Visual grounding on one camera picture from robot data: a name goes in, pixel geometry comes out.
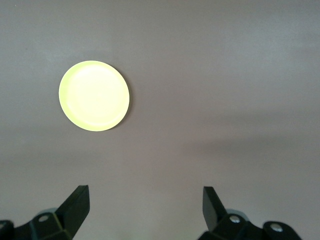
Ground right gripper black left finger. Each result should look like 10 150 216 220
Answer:
0 184 90 240

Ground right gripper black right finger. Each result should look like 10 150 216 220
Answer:
199 185 304 240

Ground yellow plastic plate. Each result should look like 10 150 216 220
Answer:
58 59 131 132

